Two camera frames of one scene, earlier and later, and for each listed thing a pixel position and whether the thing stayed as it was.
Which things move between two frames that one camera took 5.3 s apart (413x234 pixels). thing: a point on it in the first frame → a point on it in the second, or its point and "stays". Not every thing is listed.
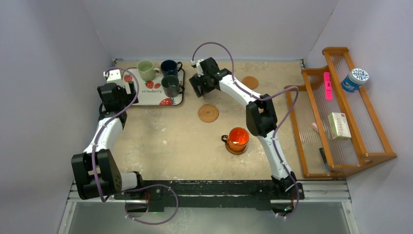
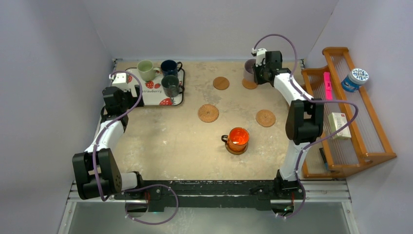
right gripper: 196,82 → 258,80
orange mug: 236,139 stays
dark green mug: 171,86 stays
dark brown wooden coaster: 236,152 stays
